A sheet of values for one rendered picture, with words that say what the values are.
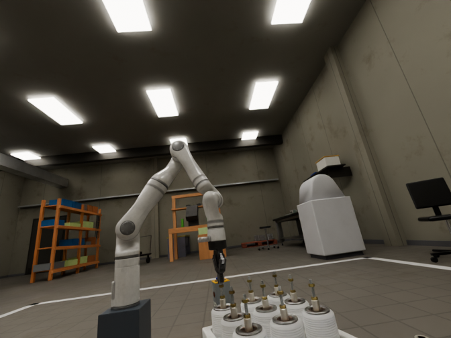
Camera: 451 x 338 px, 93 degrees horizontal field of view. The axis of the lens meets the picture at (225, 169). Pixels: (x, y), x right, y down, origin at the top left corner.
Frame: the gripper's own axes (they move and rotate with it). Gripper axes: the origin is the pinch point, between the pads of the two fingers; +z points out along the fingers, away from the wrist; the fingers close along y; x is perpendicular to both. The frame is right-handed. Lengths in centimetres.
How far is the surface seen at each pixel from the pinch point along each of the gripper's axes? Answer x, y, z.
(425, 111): -350, 76, -155
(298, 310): -21.9, -16.1, 11.5
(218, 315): 3.1, -3.6, 11.2
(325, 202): -230, 181, -47
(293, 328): -11.8, -28.3, 10.8
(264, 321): -9.1, -15.6, 12.2
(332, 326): -24.6, -28.3, 13.2
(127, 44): 73, 268, -398
